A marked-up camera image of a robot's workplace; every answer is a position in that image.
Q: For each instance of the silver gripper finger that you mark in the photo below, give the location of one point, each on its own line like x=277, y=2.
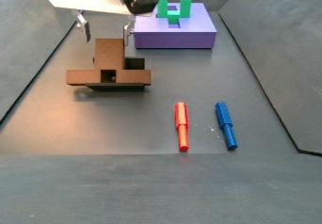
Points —
x=82, y=23
x=129, y=28

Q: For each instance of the brown T-shaped block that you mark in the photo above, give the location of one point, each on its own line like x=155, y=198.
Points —
x=114, y=69

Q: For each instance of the green U-shaped block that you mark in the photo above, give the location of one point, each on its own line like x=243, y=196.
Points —
x=173, y=13

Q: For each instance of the purple base block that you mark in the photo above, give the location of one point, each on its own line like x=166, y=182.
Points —
x=194, y=33

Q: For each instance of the red peg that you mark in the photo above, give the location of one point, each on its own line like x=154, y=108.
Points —
x=182, y=125

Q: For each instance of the blue peg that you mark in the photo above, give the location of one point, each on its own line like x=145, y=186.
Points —
x=226, y=125

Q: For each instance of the black angle bracket fixture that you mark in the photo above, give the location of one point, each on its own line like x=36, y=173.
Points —
x=126, y=85

